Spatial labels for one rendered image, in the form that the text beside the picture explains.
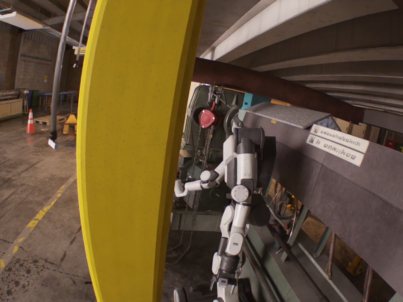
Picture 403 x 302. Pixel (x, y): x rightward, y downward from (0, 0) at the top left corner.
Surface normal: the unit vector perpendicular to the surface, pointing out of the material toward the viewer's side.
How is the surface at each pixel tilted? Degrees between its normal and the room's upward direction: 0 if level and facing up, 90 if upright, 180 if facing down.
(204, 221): 90
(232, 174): 88
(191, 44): 90
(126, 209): 90
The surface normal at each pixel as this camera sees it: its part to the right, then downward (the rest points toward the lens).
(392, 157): -0.91, -0.32
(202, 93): 0.17, 0.28
